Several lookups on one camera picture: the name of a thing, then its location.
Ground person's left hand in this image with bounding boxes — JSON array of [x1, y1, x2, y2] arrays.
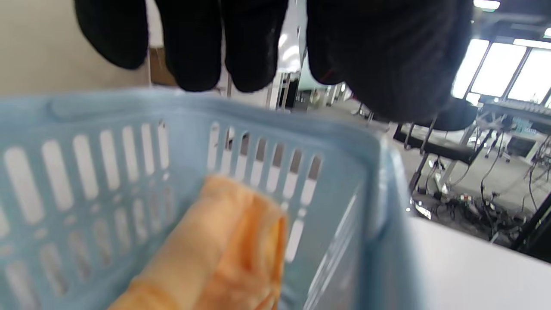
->
[[73, 0, 474, 123]]

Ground orange towel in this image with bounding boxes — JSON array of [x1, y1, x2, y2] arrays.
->
[[108, 174, 288, 310]]

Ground black office chair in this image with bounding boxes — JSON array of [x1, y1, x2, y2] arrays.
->
[[393, 98, 493, 194]]

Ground light blue plastic basket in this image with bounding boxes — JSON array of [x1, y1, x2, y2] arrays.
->
[[0, 88, 424, 310]]

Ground black rolling desk stand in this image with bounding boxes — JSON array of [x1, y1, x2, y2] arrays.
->
[[478, 96, 551, 130]]

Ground brown cardboard box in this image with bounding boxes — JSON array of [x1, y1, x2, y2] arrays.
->
[[149, 46, 178, 87]]

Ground tangled black floor cables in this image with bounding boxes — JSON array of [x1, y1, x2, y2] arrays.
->
[[409, 138, 551, 248]]

